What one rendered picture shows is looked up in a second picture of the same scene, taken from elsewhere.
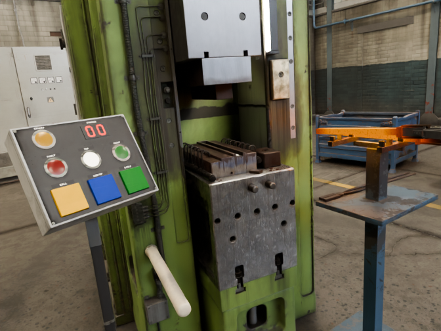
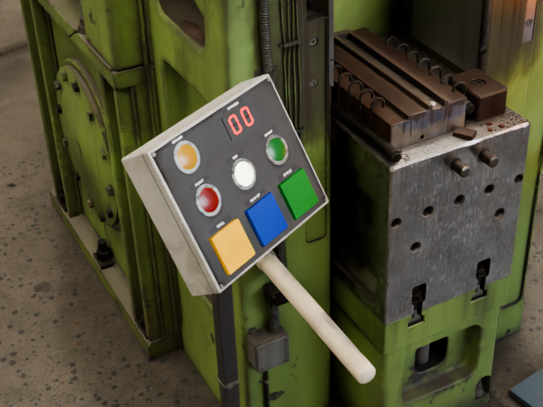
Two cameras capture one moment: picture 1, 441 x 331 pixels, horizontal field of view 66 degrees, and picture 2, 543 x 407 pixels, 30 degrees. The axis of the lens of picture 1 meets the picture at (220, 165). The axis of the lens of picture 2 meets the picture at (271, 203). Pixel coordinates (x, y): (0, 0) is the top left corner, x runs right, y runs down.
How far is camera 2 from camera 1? 1.10 m
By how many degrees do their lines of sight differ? 22
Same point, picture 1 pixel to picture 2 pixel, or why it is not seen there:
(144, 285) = (249, 312)
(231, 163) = (424, 122)
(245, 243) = (434, 251)
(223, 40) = not seen: outside the picture
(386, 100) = not seen: outside the picture
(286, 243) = (498, 244)
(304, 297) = (505, 309)
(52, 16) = not seen: outside the picture
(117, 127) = (264, 102)
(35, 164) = (185, 202)
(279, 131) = (503, 33)
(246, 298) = (423, 331)
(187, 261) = (319, 270)
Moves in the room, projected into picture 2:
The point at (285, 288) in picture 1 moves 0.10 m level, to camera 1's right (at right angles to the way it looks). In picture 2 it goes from (485, 312) to (524, 308)
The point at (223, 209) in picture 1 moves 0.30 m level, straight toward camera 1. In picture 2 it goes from (407, 204) to (438, 291)
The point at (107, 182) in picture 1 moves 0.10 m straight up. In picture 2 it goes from (269, 209) to (267, 163)
